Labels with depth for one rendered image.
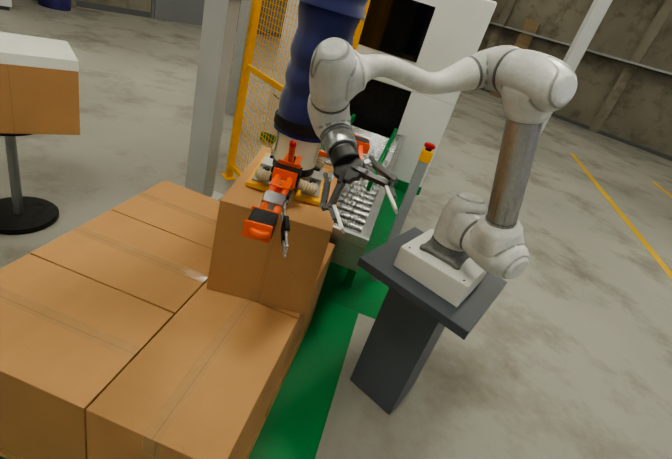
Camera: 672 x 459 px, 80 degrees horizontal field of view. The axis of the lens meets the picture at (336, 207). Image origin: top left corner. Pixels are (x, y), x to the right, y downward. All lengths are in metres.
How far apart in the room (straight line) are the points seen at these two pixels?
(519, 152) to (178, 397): 1.22
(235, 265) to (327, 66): 0.87
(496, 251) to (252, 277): 0.88
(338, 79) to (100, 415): 1.05
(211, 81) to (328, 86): 1.98
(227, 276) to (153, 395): 0.48
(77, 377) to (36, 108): 1.54
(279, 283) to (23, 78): 1.63
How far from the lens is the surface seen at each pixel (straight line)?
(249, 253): 1.49
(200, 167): 3.11
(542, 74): 1.20
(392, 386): 2.05
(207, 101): 2.94
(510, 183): 1.36
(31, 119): 2.58
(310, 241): 1.41
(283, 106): 1.49
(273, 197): 1.17
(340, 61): 0.94
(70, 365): 1.44
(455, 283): 1.59
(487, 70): 1.32
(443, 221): 1.63
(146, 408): 1.32
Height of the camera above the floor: 1.64
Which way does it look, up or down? 27 degrees down
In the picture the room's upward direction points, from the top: 17 degrees clockwise
